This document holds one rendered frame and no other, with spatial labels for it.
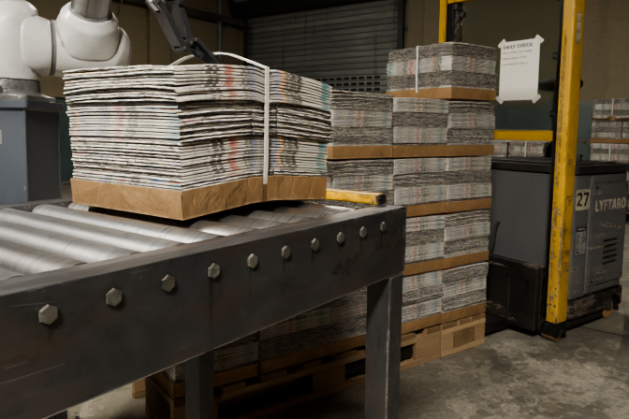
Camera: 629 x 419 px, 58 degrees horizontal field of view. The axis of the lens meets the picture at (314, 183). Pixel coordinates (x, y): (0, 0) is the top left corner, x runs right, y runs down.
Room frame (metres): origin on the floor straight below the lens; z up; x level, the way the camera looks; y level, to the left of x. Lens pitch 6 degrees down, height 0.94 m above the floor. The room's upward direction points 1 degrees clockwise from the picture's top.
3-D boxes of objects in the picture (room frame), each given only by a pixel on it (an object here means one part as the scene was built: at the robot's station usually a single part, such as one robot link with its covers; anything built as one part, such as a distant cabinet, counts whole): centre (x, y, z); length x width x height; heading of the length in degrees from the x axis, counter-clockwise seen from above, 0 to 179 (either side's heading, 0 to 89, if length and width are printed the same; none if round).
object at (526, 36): (2.77, -0.91, 1.27); 0.57 x 0.01 x 0.65; 36
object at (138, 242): (0.80, 0.34, 0.77); 0.47 x 0.05 x 0.05; 54
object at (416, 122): (2.33, -0.30, 0.95); 0.38 x 0.29 x 0.23; 35
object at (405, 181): (2.07, 0.05, 0.42); 1.17 x 0.39 x 0.83; 126
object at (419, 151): (2.33, -0.30, 0.86); 0.38 x 0.29 x 0.04; 35
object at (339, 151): (2.15, -0.06, 0.86); 0.38 x 0.29 x 0.04; 38
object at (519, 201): (2.97, -1.19, 0.40); 0.69 x 0.55 x 0.80; 36
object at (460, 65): (2.50, -0.54, 0.65); 0.39 x 0.30 x 1.29; 36
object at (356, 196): (1.17, 0.05, 0.81); 0.43 x 0.03 x 0.02; 54
